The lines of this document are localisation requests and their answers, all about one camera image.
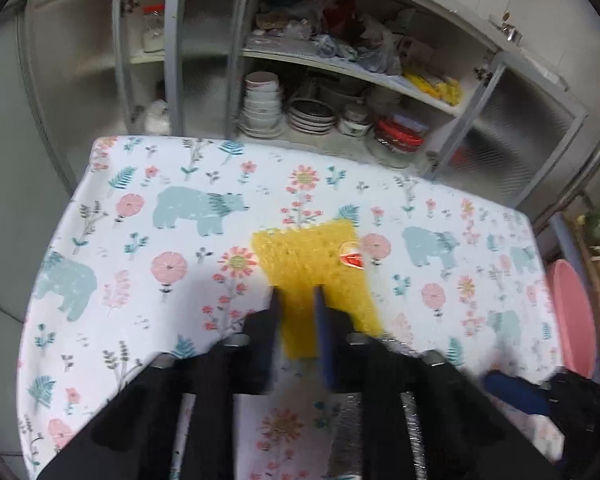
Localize grey plastic bag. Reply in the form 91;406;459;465
357;35;403;76

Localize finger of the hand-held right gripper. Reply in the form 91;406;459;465
482;370;556;416

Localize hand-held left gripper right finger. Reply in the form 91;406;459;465
312;285;561;480

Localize stack of dark-rimmed plates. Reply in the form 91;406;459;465
285;97;338;136

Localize small floral pot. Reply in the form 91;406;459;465
337;102;373;137

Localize white plastic bag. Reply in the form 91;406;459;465
142;100;173;136

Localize metal pole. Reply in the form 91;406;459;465
547;115;600;231

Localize stack of white bowls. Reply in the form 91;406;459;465
240;71;287;138

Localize clear jar with red lid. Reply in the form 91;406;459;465
142;4;166;53

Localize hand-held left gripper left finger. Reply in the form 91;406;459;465
37;287;286;480

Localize white pot with red lid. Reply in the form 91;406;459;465
372;115;428;168

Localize floral bear tablecloth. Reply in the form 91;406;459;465
17;135;566;480

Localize yellow foam mesh sheet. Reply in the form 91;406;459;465
250;219;386;361

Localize white kitchen cabinet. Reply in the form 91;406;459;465
15;0;591;211

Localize yellow packets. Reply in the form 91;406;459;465
402;72;463;106

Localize red plastic bag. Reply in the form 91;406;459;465
325;0;366;36

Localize pink plastic bucket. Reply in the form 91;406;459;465
547;259;600;381

